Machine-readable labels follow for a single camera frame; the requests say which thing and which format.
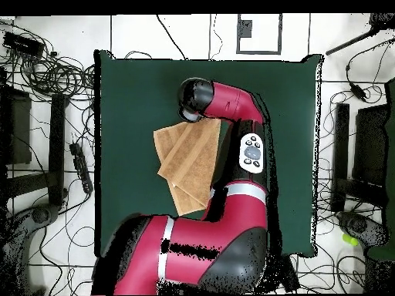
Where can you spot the orange terry towel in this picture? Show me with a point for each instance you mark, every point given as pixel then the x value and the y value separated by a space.
pixel 188 160

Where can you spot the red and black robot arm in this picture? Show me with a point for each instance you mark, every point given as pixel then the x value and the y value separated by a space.
pixel 234 101

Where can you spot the dark green tablecloth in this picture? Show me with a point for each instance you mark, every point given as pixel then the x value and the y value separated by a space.
pixel 129 92

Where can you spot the black power strip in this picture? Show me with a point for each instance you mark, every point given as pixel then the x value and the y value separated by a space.
pixel 81 166

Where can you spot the black stand bar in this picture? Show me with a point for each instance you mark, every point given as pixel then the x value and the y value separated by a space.
pixel 342 123
pixel 57 148

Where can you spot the black stand base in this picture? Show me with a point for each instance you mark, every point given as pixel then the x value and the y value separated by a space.
pixel 358 225
pixel 40 215

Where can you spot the small bright green object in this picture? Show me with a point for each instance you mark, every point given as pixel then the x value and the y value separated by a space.
pixel 350 239

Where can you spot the black equipment case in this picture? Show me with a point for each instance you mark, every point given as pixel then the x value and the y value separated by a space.
pixel 370 138
pixel 20 129

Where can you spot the black power adapter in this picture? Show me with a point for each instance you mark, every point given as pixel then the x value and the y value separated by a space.
pixel 358 92

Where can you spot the black tripod pole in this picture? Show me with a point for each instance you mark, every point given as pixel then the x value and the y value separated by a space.
pixel 348 43

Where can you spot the black electronics box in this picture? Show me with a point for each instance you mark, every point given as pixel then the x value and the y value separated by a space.
pixel 23 44

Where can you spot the grey square floor frame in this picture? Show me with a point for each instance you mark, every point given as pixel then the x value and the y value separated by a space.
pixel 245 29

